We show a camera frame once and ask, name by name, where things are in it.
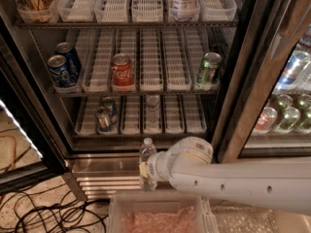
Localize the rear blue silver can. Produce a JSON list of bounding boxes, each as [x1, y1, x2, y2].
[[101, 97, 118, 124]]

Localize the black floor cables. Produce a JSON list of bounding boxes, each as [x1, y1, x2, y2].
[[0, 182, 109, 233]]

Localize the front blue silver can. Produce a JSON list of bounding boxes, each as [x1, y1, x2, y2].
[[94, 107, 111, 133]]

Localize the clear plastic bin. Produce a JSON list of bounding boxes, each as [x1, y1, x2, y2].
[[107, 190, 219, 233], [209, 199, 311, 233]]

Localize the red Coca-Cola can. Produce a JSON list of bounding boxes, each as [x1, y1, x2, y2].
[[111, 53, 134, 91]]

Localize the blue silver can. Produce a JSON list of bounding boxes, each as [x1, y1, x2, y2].
[[101, 97, 118, 124], [94, 107, 111, 133]]

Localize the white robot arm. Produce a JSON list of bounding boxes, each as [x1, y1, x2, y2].
[[139, 137, 311, 216]]

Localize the clear plastic water bottle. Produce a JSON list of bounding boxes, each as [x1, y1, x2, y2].
[[139, 138, 157, 191]]

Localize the open fridge cabinet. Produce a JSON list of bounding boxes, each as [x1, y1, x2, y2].
[[0, 0, 310, 200]]

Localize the rear clear water bottle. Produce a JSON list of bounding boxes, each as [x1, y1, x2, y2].
[[146, 95, 160, 131]]

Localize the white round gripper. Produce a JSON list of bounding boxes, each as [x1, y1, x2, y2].
[[139, 151, 174, 182]]

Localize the white labelled bottle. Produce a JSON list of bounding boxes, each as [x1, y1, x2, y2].
[[170, 0, 197, 21]]

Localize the blue pepsi can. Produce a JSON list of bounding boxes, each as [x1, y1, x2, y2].
[[55, 42, 82, 78], [48, 54, 77, 88]]

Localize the fridge glass door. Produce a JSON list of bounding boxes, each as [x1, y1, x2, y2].
[[212, 0, 311, 163]]

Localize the green can behind glass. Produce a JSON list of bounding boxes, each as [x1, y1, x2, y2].
[[295, 94, 311, 134], [273, 107, 300, 134]]

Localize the orange floor cable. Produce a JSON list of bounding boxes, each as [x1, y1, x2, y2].
[[0, 133, 17, 173]]

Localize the front blue Pepsi can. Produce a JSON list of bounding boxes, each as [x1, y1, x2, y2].
[[48, 54, 77, 88]]

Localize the Red Bull can behind glass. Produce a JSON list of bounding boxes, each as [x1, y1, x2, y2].
[[275, 50, 311, 91]]

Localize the right clear plastic bin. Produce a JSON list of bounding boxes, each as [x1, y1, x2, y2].
[[209, 199, 311, 233]]

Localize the green soda can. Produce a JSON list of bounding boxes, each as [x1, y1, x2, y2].
[[196, 52, 222, 88]]

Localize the left clear plastic bin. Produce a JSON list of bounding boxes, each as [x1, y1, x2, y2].
[[107, 190, 219, 233]]

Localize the rear blue Pepsi can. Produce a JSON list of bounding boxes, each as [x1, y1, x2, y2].
[[55, 42, 82, 78]]

